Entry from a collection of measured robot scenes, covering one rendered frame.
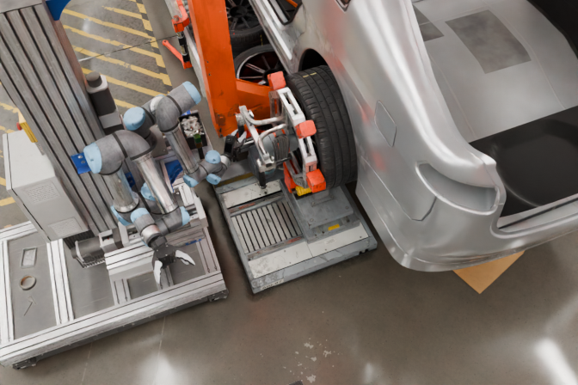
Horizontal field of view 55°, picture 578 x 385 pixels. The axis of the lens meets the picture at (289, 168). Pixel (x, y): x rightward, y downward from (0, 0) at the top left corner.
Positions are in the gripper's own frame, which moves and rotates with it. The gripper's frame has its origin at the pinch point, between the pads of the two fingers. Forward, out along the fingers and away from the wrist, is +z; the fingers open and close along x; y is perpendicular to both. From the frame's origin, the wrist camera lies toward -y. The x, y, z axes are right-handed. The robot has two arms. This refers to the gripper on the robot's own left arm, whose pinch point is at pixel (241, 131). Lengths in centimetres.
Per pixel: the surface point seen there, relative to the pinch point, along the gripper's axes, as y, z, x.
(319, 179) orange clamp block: -5, -18, 54
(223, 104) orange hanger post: 2.5, 16.3, -20.3
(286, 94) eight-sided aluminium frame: -28.0, 10.8, 23.8
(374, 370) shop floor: 83, -68, 108
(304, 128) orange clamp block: -32, -10, 42
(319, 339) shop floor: 83, -64, 74
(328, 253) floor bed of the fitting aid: 75, -14, 60
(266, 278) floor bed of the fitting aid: 75, -44, 31
